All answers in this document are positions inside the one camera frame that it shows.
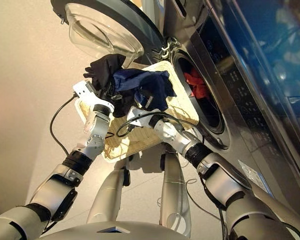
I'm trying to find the navy blue garment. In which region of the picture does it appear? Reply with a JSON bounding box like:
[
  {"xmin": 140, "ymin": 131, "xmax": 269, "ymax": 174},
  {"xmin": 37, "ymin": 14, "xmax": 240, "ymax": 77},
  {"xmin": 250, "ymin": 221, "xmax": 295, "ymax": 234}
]
[{"xmin": 112, "ymin": 68, "xmax": 177, "ymax": 112}]

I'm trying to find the black garment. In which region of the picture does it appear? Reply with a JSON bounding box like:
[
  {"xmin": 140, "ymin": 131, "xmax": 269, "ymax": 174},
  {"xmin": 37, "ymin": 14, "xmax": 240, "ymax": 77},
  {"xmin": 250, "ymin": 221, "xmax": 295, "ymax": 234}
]
[{"xmin": 82, "ymin": 53, "xmax": 131, "ymax": 119}]

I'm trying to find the orange garment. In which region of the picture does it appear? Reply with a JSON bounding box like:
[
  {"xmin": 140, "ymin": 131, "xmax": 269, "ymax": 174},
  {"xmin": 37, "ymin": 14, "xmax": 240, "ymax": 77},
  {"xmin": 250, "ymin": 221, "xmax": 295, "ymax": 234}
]
[{"xmin": 183, "ymin": 67, "xmax": 207, "ymax": 99}]

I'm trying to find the pale woven basket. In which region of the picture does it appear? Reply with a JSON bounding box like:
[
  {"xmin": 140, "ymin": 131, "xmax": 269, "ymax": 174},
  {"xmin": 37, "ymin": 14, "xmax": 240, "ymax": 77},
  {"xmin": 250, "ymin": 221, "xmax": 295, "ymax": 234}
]
[{"xmin": 74, "ymin": 62, "xmax": 200, "ymax": 164}]

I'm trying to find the black wheeled basket stand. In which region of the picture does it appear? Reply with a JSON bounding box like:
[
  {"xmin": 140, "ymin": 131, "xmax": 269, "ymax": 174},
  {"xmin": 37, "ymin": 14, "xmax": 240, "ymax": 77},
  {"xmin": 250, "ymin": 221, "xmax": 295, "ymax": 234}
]
[{"xmin": 121, "ymin": 152, "xmax": 166, "ymax": 188}]

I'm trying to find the round washing machine door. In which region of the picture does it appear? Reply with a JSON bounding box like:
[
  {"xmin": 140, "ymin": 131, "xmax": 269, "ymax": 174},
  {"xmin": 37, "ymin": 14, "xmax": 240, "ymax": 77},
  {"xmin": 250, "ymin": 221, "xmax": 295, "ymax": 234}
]
[{"xmin": 50, "ymin": 0, "xmax": 166, "ymax": 69}]

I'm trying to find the grey washing machine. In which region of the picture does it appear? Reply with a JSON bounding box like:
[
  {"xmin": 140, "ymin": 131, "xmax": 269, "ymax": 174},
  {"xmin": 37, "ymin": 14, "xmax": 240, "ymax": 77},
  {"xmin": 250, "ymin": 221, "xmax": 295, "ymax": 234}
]
[{"xmin": 139, "ymin": 0, "xmax": 300, "ymax": 240}]

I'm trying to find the silver robot leg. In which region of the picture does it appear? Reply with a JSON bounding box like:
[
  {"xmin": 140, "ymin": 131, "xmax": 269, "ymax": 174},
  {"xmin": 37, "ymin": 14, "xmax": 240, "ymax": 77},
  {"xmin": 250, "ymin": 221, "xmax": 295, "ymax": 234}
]
[
  {"xmin": 159, "ymin": 151, "xmax": 193, "ymax": 239},
  {"xmin": 85, "ymin": 159, "xmax": 130, "ymax": 225}
]

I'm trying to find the blue white energy label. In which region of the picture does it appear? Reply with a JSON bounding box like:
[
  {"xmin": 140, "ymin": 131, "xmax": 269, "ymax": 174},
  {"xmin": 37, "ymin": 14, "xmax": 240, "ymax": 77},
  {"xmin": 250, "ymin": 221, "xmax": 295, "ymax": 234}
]
[{"xmin": 237, "ymin": 159, "xmax": 266, "ymax": 188}]

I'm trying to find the silver robot torso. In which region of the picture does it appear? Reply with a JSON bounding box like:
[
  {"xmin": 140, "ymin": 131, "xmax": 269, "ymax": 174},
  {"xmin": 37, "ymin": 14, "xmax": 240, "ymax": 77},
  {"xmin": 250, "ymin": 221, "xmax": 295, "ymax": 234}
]
[{"xmin": 38, "ymin": 220, "xmax": 191, "ymax": 240}]

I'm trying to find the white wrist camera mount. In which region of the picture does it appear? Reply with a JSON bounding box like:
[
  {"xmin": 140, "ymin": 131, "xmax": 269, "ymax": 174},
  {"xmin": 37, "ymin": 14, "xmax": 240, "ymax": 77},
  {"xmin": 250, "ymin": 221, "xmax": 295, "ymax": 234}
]
[
  {"xmin": 72, "ymin": 80, "xmax": 115, "ymax": 112},
  {"xmin": 126, "ymin": 105, "xmax": 164, "ymax": 128}
]

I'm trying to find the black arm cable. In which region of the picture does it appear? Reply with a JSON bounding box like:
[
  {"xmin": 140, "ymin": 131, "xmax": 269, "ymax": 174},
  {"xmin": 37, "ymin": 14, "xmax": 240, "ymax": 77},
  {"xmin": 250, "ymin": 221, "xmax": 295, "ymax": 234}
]
[
  {"xmin": 49, "ymin": 93, "xmax": 79, "ymax": 156},
  {"xmin": 115, "ymin": 113, "xmax": 206, "ymax": 144}
]

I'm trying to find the thin grey floor wire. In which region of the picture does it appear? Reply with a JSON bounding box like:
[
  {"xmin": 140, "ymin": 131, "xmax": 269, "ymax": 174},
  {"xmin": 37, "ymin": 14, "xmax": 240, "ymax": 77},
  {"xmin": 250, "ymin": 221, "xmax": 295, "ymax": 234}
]
[{"xmin": 156, "ymin": 178, "xmax": 221, "ymax": 221}]

